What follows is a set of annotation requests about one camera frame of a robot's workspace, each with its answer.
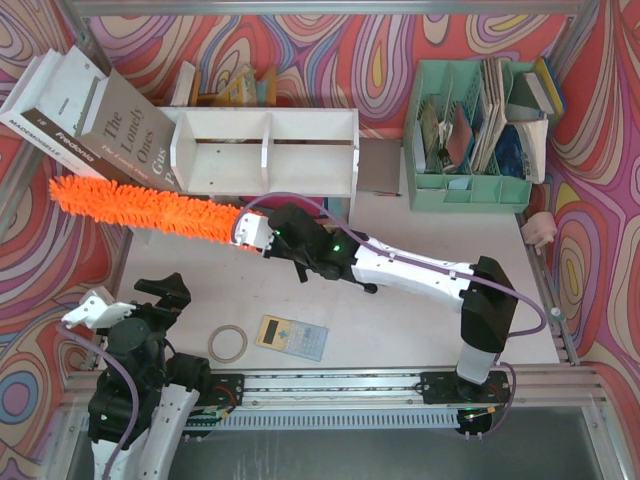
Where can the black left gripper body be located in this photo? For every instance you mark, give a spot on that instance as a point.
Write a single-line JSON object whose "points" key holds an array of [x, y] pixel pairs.
{"points": [[154, 310]]}

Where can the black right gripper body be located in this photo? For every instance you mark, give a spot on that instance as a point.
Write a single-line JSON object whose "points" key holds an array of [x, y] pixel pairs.
{"points": [[275, 240]]}

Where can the orange microfiber duster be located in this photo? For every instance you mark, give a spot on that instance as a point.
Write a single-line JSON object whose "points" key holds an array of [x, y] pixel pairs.
{"points": [[138, 207]]}

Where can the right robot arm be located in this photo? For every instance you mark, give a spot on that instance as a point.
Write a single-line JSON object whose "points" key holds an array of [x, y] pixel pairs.
{"points": [[480, 292]]}

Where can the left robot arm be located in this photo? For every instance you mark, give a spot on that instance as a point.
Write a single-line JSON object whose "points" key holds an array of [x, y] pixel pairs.
{"points": [[144, 396]]}

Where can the white wooden bookshelf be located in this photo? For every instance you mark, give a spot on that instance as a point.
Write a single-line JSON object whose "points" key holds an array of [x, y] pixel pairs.
{"points": [[251, 151]]}

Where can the black binder clip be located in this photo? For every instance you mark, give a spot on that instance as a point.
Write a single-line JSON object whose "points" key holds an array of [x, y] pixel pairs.
{"points": [[301, 272]]}

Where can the masking tape roll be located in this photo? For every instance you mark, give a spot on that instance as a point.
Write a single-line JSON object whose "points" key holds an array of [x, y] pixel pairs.
{"points": [[227, 344]]}

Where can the yellow grey calculator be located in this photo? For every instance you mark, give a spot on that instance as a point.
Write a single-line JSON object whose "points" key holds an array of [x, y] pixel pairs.
{"points": [[292, 337]]}

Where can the grey cardboard sheet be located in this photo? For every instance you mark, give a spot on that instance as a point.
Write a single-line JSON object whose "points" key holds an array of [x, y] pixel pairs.
{"points": [[379, 165]]}

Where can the brown Lonely Ones book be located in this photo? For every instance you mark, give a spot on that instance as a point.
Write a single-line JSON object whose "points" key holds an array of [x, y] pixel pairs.
{"points": [[124, 128]]}

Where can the green desk organizer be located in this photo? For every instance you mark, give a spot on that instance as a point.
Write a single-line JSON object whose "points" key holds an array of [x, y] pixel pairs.
{"points": [[455, 118]]}

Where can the Fredonia book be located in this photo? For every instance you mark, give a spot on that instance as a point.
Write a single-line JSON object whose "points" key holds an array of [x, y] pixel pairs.
{"points": [[60, 115]]}

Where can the pink piggy figure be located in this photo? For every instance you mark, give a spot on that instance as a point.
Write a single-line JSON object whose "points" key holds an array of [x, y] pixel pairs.
{"points": [[539, 230]]}

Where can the white Mademoiselle book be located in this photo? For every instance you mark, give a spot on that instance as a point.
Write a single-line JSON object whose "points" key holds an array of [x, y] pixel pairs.
{"points": [[25, 94]]}

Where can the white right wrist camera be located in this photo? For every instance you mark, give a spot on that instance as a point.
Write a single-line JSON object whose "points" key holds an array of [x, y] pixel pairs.
{"points": [[252, 230]]}

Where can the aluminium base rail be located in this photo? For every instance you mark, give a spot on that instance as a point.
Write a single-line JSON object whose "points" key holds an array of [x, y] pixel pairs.
{"points": [[547, 385]]}

